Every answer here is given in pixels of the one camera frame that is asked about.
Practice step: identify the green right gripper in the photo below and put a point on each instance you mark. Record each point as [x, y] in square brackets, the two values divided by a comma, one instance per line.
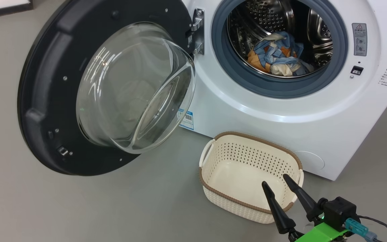
[321, 233]

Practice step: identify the cream garment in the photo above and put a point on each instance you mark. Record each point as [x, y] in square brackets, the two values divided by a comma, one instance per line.
[281, 70]

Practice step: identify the blue bear-print garment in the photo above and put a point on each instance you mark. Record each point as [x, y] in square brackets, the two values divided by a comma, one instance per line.
[289, 42]

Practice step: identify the black round glass washer door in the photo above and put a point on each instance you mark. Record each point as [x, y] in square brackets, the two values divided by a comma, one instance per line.
[45, 67]

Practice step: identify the white front-load washing machine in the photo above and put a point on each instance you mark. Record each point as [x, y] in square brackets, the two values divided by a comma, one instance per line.
[281, 134]

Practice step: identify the black door latch socket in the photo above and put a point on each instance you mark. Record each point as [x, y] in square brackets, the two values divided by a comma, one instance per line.
[357, 70]

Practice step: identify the stainless steel washing machine drum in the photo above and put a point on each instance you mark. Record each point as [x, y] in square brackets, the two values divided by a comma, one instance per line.
[264, 16]

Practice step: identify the metal door hinge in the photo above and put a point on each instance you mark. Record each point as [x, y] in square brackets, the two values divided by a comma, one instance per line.
[198, 30]

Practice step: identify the round white filter cover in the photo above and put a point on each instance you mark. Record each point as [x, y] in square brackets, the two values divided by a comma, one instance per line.
[311, 161]

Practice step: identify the cream perforated laundry basket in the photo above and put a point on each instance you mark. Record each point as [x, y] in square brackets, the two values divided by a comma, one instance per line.
[247, 168]

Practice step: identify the blue energy label sticker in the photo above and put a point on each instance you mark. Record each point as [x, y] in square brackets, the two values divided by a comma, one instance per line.
[188, 119]

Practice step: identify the grey warning sticker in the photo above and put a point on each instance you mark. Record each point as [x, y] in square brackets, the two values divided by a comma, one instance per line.
[359, 39]

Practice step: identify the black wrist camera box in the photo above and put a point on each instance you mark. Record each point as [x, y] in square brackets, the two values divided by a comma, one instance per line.
[339, 211]

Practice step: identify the white board dark frame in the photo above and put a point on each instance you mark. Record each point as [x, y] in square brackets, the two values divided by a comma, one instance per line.
[2, 5]

